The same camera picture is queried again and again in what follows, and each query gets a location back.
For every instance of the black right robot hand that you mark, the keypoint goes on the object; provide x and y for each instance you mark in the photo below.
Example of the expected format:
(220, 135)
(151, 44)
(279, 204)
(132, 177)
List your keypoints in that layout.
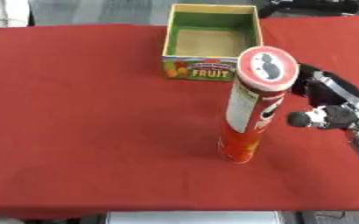
(326, 92)

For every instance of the cardboard box with green inside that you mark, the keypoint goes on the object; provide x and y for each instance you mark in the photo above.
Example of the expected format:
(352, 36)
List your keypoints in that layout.
(211, 43)

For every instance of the tall red cylindrical can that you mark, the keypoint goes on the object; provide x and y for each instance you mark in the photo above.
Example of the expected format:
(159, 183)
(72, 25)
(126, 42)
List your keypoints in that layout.
(254, 102)

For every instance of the black object beyond table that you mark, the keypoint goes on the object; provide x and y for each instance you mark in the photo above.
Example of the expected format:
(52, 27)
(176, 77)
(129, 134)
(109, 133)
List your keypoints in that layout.
(310, 7)

